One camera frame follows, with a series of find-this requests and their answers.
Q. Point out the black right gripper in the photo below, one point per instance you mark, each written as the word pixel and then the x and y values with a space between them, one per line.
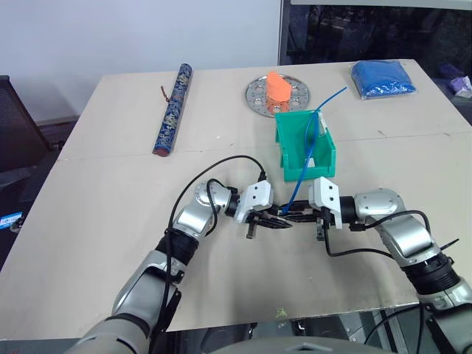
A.
pixel 321 230

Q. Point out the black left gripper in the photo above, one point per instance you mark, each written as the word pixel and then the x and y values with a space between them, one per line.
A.
pixel 252 228

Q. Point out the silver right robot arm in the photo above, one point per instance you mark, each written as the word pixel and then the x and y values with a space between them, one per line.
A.
pixel 405 228

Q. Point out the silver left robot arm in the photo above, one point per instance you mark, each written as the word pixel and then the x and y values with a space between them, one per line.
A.
pixel 191 221

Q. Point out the green plastic bin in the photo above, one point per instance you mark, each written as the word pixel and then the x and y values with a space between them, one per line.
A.
pixel 295 147

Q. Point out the white coupler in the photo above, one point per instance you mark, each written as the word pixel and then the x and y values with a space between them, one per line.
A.
pixel 323 124

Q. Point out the small green scrap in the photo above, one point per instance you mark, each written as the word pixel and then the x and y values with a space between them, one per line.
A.
pixel 281 313

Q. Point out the round perforated metal plate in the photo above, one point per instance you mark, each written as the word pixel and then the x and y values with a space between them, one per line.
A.
pixel 300 97

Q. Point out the orange plastic object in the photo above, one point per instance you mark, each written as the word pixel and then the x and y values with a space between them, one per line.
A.
pixel 278 90

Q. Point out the blue patterned scroll tube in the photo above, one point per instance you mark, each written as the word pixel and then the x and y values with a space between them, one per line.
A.
pixel 173 110

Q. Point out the blue bagged cloth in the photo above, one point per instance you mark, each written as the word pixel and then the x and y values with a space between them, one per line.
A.
pixel 383 79

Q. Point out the purple crumpled object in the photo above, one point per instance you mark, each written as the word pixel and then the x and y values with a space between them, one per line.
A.
pixel 461 85

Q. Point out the blue labelled device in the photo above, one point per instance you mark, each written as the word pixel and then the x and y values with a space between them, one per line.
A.
pixel 10 221

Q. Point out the black chair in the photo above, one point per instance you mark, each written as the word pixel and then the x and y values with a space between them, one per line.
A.
pixel 14 121

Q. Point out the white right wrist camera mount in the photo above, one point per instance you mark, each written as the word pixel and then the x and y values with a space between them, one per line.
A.
pixel 326 193

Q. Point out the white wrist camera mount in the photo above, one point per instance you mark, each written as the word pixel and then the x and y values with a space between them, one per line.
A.
pixel 326 193
pixel 256 195

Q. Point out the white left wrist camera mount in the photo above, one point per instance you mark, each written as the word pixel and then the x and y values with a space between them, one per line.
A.
pixel 256 195

